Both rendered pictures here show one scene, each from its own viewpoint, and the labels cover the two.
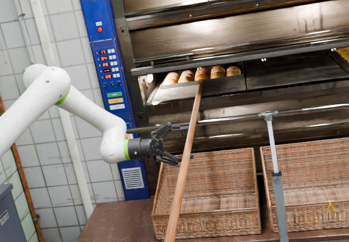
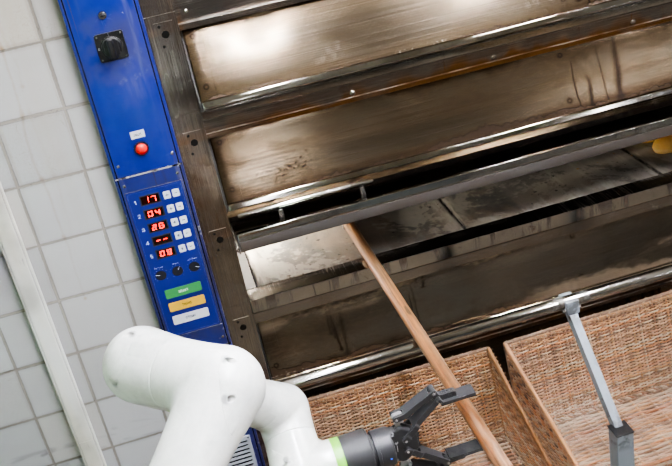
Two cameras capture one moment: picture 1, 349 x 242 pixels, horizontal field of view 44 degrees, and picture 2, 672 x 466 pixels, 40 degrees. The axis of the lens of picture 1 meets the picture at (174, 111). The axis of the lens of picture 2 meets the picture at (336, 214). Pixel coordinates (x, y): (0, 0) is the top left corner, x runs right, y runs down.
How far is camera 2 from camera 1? 0.92 m
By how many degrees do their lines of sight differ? 20
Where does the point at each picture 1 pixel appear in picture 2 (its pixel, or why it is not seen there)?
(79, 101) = not seen: hidden behind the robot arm
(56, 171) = not seen: outside the picture
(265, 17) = (509, 79)
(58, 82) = (254, 391)
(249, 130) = (480, 312)
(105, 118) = (277, 403)
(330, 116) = (631, 258)
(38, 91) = (214, 428)
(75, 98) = not seen: hidden behind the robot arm
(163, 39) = (292, 149)
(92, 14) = (118, 113)
